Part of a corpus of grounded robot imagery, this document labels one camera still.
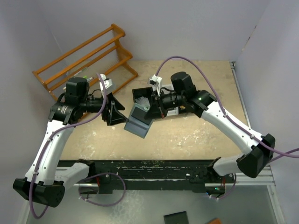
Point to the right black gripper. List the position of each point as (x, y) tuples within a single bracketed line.
[(157, 105)]

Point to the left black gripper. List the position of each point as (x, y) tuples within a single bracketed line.
[(113, 116)]

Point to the black card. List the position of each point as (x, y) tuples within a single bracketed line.
[(139, 114)]

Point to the mint green card holder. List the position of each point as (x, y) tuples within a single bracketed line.
[(137, 127)]

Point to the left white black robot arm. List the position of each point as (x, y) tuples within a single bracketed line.
[(42, 183)]

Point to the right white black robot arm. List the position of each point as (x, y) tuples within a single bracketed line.
[(254, 146)]

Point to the silver VIP card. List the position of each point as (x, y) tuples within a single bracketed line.
[(143, 102)]

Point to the white plastic bin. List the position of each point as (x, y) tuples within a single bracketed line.
[(167, 88)]

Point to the pens on rack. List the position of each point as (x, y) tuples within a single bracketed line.
[(87, 78)]

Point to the black square plate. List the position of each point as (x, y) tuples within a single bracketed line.
[(176, 218)]

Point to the orange brown object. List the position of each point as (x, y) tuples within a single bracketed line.
[(214, 221)]

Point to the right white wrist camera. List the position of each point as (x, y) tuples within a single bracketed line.
[(156, 82)]

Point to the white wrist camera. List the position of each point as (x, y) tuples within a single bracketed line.
[(106, 84), (156, 82)]

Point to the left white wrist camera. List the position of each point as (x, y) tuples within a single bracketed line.
[(106, 84)]

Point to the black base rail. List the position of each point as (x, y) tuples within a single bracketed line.
[(190, 175)]

